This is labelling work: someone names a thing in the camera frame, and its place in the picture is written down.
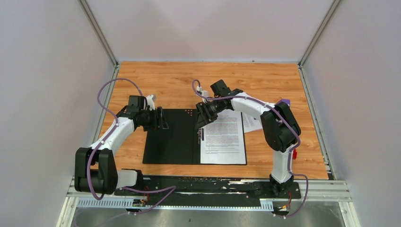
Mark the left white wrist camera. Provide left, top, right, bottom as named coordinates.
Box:
left=146, top=94, right=156, bottom=111

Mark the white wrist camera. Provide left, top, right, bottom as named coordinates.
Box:
left=146, top=94, right=156, bottom=111
left=197, top=89, right=209, bottom=103

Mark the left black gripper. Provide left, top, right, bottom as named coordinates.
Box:
left=140, top=106, right=169, bottom=132

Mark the purple stapler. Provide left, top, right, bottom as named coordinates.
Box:
left=277, top=99, right=291, bottom=107

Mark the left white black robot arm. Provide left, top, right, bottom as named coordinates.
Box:
left=74, top=95, right=169, bottom=195

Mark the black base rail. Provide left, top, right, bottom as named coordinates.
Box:
left=67, top=174, right=351, bottom=211

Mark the aluminium corner post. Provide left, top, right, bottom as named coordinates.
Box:
left=78, top=0, right=119, bottom=68
left=298, top=0, right=342, bottom=68

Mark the red toy block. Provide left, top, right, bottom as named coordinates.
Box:
left=292, top=149, right=297, bottom=160

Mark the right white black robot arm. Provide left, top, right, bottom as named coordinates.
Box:
left=192, top=79, right=301, bottom=198

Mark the right aluminium corner post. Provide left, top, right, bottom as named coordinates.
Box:
left=298, top=0, right=342, bottom=68

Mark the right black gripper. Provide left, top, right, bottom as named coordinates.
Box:
left=195, top=98, right=224, bottom=130

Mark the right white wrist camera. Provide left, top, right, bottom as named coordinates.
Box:
left=197, top=89, right=209, bottom=103

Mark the left aluminium corner post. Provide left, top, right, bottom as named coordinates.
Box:
left=78, top=0, right=119, bottom=68

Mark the red folder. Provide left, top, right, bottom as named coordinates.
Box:
left=142, top=108, right=248, bottom=166

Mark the printed paper sheet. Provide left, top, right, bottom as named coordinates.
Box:
left=200, top=110, right=247, bottom=165
left=242, top=113, right=262, bottom=133

